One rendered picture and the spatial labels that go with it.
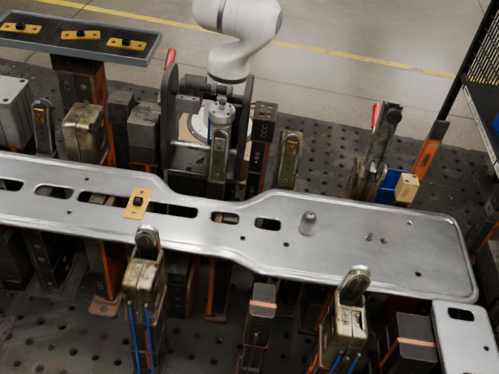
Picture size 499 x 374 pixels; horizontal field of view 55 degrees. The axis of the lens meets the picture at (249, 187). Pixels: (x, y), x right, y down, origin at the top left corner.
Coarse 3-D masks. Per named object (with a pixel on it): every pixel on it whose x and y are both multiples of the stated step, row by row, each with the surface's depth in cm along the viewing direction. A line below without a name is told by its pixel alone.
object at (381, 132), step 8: (384, 104) 91; (392, 104) 92; (400, 104) 91; (384, 112) 92; (392, 112) 89; (400, 112) 89; (384, 120) 94; (392, 120) 90; (400, 120) 90; (376, 128) 94; (384, 128) 95; (392, 128) 93; (376, 136) 95; (384, 136) 96; (392, 136) 94; (376, 144) 97; (384, 144) 97; (368, 152) 98; (376, 152) 98; (384, 152) 97; (368, 160) 98; (384, 160) 98; (368, 168) 99; (376, 176) 100
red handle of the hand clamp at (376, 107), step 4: (376, 104) 103; (380, 104) 103; (376, 108) 102; (380, 108) 102; (376, 112) 102; (372, 116) 103; (376, 116) 102; (372, 120) 103; (376, 120) 102; (372, 124) 102; (372, 128) 102; (372, 132) 102; (372, 136) 102; (372, 160) 100; (376, 160) 100; (372, 164) 100; (376, 164) 100; (372, 168) 100; (376, 168) 100; (368, 172) 100; (372, 172) 100; (376, 172) 100
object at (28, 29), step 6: (6, 24) 108; (12, 24) 108; (18, 24) 107; (24, 24) 107; (30, 24) 109; (0, 30) 106; (6, 30) 106; (12, 30) 106; (18, 30) 107; (24, 30) 107; (30, 30) 107; (36, 30) 108
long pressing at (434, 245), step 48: (0, 192) 93; (96, 192) 96; (288, 192) 101; (192, 240) 90; (240, 240) 91; (288, 240) 92; (336, 240) 93; (432, 240) 96; (384, 288) 87; (432, 288) 87
